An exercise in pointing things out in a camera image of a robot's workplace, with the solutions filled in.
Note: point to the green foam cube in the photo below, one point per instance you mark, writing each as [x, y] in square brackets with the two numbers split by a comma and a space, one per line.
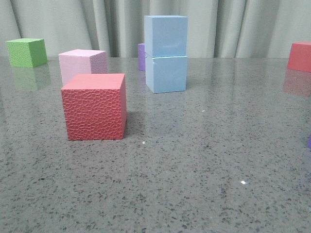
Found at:
[27, 52]

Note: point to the grey-green curtain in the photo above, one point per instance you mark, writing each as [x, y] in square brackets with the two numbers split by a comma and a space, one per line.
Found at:
[216, 28]

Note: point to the purple foam cube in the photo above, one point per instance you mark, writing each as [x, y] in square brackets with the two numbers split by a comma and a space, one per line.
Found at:
[141, 57]

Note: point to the purple cube at right edge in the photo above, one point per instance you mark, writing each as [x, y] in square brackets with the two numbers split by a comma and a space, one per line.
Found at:
[309, 142]

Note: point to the light blue foam cube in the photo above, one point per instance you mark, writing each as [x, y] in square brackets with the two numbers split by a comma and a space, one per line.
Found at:
[166, 74]

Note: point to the red foam cube far right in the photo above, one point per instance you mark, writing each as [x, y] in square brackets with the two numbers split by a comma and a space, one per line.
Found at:
[300, 56]

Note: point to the red textured foam cube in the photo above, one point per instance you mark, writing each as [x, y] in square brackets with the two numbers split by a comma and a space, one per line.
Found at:
[95, 106]

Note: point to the pink foam cube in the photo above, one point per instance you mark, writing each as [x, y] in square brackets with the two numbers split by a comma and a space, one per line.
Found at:
[80, 61]

